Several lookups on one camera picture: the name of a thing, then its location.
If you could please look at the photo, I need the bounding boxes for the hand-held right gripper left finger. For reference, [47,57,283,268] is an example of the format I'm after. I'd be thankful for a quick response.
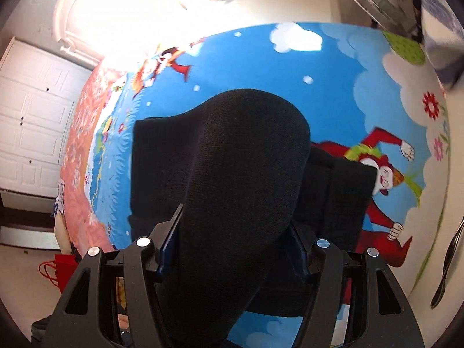
[41,203,185,348]

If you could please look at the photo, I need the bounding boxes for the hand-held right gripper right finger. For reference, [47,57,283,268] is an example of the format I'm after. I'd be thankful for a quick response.
[288,223,425,348]

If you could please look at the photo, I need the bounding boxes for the black pants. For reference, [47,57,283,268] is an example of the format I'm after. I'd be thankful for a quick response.
[128,88,378,348]

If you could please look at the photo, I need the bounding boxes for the red paper bag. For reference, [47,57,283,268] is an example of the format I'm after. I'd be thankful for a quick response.
[39,254,82,293]

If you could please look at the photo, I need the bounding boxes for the white bedside cabinet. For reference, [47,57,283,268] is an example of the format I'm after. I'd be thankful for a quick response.
[408,87,464,334]

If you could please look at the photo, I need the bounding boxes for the cartoon printed blanket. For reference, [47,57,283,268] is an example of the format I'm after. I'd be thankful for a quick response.
[58,22,452,348]

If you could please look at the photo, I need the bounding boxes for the white wardrobe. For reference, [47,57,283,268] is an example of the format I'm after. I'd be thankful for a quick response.
[0,38,92,193]

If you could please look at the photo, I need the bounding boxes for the blue striped towel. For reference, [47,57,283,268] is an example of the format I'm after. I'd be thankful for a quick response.
[417,0,464,88]

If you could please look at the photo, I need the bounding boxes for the black cabinet handle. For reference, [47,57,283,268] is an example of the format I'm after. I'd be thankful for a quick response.
[431,215,464,309]

